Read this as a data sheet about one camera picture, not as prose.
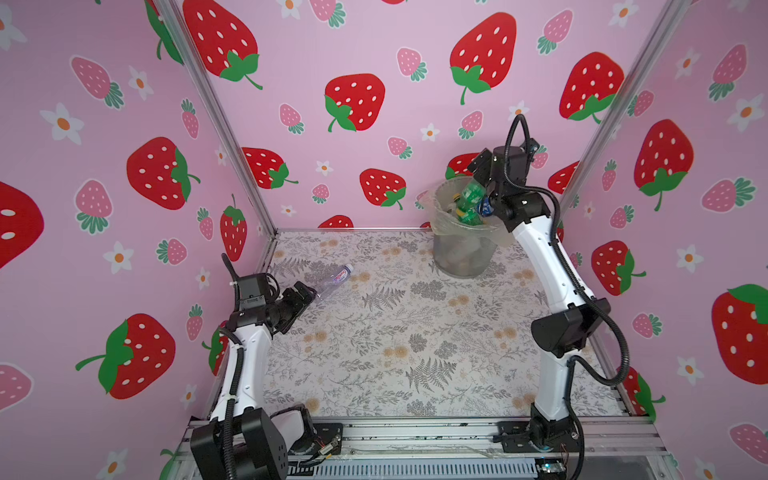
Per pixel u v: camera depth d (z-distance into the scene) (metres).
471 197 0.84
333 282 1.01
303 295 0.75
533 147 0.64
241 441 0.39
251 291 0.62
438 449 0.73
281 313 0.67
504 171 0.57
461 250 0.95
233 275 0.61
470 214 0.89
